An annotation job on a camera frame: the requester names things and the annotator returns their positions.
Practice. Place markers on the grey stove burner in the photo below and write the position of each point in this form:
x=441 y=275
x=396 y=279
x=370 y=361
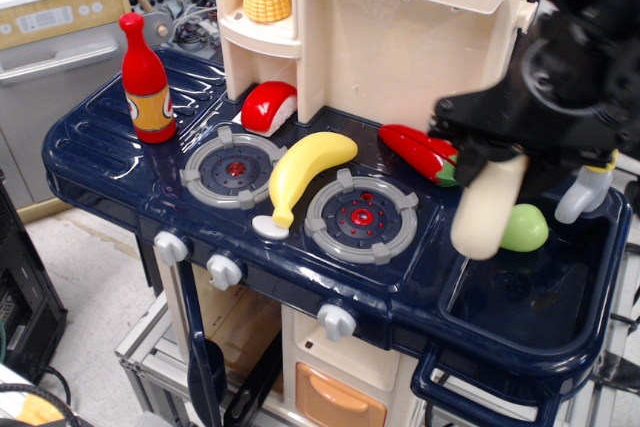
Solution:
x=231 y=171
x=362 y=220

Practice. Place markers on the orange toy drawer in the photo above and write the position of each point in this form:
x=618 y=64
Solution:
x=328 y=402

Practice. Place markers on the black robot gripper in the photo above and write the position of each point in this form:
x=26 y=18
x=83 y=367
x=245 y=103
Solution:
x=569 y=97

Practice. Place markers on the navy toy kitchen countertop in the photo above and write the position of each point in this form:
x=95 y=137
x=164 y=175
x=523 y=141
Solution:
x=527 y=328

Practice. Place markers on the green toy pear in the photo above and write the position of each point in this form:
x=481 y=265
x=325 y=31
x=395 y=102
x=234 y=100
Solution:
x=527 y=229

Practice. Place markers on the grey right stove burner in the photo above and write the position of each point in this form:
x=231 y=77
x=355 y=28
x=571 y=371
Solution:
x=362 y=220

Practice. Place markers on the cream toy kitchen cabinet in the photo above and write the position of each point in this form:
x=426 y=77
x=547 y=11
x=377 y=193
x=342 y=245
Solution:
x=388 y=61

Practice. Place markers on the aluminium extrusion frame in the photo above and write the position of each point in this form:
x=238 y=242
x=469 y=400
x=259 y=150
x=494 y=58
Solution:
x=155 y=368

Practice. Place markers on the grey left stove knob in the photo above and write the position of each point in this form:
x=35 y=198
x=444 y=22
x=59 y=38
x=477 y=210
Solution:
x=171 y=248

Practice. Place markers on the red toy chili pepper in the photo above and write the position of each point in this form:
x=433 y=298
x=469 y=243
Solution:
x=434 y=158

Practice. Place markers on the red toy ketchup bottle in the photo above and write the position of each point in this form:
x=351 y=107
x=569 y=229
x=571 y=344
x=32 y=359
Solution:
x=145 y=83

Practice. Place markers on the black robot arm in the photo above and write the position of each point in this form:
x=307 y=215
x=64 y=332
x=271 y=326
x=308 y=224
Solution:
x=570 y=97

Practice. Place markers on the grey left stove burner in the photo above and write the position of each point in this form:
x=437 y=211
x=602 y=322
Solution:
x=231 y=171

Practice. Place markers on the red white toy sushi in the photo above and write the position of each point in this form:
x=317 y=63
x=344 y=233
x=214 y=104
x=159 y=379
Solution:
x=268 y=107

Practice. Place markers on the grey toy dishwasher unit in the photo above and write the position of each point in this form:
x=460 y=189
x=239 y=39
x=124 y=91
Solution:
x=53 y=54

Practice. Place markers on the navy toy oven door handle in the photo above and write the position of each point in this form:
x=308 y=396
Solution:
x=204 y=372

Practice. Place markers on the grey middle stove knob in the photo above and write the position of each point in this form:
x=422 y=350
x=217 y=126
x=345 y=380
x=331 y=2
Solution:
x=224 y=272

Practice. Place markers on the small grey round button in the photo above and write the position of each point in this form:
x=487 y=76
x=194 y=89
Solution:
x=265 y=227

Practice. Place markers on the grey stove knob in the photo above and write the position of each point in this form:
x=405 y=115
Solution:
x=337 y=322
x=171 y=248
x=224 y=272

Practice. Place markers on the yellow toy banana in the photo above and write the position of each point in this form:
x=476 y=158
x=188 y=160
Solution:
x=307 y=158

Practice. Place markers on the grey toy faucet yellow cap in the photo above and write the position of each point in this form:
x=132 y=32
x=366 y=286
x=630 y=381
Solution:
x=587 y=192

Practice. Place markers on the grey right stove knob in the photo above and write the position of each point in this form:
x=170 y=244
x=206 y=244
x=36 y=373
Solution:
x=337 y=322

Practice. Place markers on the cream toy detergent jug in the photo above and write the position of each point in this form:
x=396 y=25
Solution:
x=485 y=208

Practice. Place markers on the yellow sponge object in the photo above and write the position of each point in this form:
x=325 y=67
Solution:
x=37 y=411

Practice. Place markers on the black computer case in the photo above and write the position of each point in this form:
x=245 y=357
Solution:
x=33 y=318

